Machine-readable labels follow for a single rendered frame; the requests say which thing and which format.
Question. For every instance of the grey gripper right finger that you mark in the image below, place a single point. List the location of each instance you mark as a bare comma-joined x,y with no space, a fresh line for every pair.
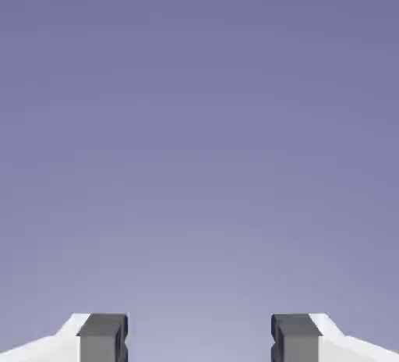
297,340

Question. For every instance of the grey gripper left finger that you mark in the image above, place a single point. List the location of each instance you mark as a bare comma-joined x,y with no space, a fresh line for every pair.
99,340

